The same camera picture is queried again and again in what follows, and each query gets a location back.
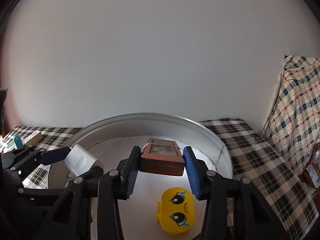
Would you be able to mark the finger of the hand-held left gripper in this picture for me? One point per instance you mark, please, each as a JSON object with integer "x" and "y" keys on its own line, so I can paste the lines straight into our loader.
{"x": 40, "y": 193}
{"x": 56, "y": 155}

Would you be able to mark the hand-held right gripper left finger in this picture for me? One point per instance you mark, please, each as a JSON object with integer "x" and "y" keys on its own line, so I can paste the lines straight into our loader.
{"x": 131, "y": 180}

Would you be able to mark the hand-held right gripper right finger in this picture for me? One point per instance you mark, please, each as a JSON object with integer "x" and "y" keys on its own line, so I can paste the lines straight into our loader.
{"x": 192, "y": 177}

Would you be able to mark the white plastic case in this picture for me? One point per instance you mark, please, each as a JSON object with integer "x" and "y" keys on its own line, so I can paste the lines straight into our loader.
{"x": 80, "y": 161}

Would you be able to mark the brown wooden box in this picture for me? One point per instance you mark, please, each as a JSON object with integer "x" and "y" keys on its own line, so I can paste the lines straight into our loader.
{"x": 162, "y": 163}

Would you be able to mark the round metal tin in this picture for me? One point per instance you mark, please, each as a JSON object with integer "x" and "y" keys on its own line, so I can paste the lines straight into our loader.
{"x": 160, "y": 125}

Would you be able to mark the white box with cream side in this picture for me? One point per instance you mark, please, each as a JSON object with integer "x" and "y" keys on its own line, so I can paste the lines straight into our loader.
{"x": 32, "y": 137}

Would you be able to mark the small teal box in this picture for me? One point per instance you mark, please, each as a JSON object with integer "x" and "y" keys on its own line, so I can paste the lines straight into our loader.
{"x": 18, "y": 142}

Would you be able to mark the yellow cartoon face box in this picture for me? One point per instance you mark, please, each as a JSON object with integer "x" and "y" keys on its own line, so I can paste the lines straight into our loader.
{"x": 175, "y": 217}

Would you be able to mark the white green packet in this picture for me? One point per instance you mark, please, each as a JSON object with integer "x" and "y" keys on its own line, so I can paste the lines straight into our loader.
{"x": 7, "y": 146}

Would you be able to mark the dark plaid bedsheet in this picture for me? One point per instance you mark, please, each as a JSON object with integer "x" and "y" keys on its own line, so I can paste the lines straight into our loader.
{"x": 250, "y": 155}

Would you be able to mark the clear plastic bag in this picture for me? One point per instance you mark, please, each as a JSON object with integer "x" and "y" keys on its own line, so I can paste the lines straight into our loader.
{"x": 312, "y": 170}

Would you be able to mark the light plaid blanket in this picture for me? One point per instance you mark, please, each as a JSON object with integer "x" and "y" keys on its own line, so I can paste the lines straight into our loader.
{"x": 295, "y": 105}

